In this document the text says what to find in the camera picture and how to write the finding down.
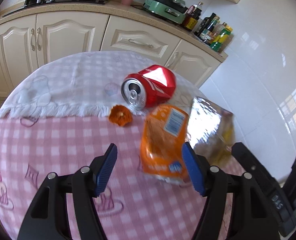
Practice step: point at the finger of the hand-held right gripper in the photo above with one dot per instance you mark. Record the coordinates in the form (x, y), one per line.
(258, 172)

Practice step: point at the orange peel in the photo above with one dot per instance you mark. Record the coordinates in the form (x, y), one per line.
(119, 117)

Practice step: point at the slim dark sauce bottle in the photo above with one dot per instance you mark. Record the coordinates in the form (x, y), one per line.
(205, 28)

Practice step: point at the crushed red soda can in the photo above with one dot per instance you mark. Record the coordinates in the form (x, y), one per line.
(158, 85)

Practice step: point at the green electric cooker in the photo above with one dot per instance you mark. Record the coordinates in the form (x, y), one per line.
(163, 5)

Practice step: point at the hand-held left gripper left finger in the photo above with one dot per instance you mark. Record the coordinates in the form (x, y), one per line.
(106, 170)

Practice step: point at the gold snack bag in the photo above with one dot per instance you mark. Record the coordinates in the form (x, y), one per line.
(226, 135)

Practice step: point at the large dark sauce bottle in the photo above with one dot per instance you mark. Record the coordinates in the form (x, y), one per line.
(190, 21)

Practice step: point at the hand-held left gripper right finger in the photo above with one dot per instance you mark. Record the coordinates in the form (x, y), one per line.
(193, 172)

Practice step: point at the yellow oil bottle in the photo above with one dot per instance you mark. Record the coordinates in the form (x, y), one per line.
(216, 33)

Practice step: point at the green and yellow bottle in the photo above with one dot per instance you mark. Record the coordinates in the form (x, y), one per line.
(223, 40)

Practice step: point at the cream lower kitchen cabinets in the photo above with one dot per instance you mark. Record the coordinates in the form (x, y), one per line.
(63, 35)

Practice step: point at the white fringed cloth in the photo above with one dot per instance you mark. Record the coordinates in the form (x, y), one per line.
(75, 80)

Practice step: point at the orange snack packet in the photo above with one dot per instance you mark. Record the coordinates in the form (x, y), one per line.
(160, 140)

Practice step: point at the clear plastic bag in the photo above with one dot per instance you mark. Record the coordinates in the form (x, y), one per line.
(205, 122)

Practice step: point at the pink checkered tablecloth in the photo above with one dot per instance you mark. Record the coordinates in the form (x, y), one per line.
(50, 142)

